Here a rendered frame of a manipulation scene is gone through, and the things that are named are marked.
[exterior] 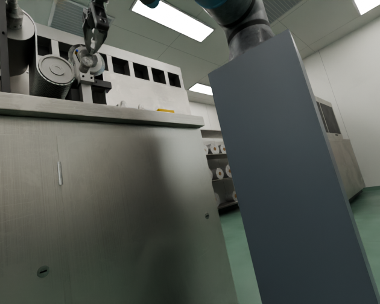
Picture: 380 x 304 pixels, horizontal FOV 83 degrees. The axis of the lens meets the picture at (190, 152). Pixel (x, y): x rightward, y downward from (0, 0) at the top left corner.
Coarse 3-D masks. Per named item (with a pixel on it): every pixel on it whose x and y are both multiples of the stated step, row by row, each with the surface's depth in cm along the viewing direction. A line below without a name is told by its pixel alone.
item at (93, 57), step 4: (80, 52) 88; (84, 52) 90; (88, 52) 91; (80, 56) 88; (84, 56) 89; (88, 56) 90; (92, 56) 91; (96, 56) 93; (80, 60) 89; (92, 60) 91; (96, 60) 92; (92, 64) 90; (96, 64) 92
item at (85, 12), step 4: (92, 0) 84; (96, 0) 82; (100, 0) 81; (104, 0) 81; (108, 0) 83; (84, 8) 85; (88, 8) 87; (84, 12) 85; (88, 12) 83; (84, 16) 86; (88, 16) 83; (92, 16) 83; (88, 20) 82; (92, 20) 83; (92, 24) 84; (92, 28) 85; (96, 28) 85
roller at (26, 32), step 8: (24, 16) 80; (24, 24) 80; (32, 24) 82; (8, 32) 76; (16, 32) 77; (24, 32) 79; (32, 32) 81; (8, 40) 76; (16, 40) 77; (24, 40) 79; (32, 40) 83; (8, 48) 80; (16, 48) 80; (24, 48) 82; (8, 56) 83; (16, 56) 84; (24, 56) 87; (16, 64) 88; (24, 64) 92; (16, 72) 93
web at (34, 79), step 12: (24, 12) 80; (36, 36) 81; (36, 48) 80; (36, 60) 79; (36, 72) 80; (36, 84) 84; (48, 84) 81; (60, 84) 82; (36, 96) 90; (48, 96) 88; (60, 96) 90
